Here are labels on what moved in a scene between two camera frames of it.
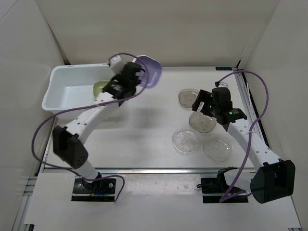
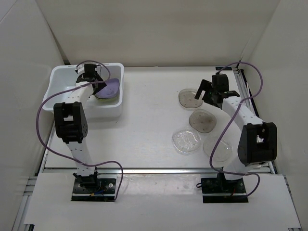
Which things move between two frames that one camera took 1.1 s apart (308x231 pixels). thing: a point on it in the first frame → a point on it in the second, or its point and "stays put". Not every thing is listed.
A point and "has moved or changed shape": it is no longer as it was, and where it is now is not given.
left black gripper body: x=134 y=88 → x=97 y=77
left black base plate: x=99 y=190 stays put
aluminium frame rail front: x=129 y=171 stays put
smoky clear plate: x=201 y=122 stays put
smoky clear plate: x=187 y=97 stays put
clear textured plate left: x=186 y=141 stays put
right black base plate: x=219 y=186 stays put
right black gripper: x=203 y=96 → x=205 y=85
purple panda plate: x=154 y=69 has moved or changed shape
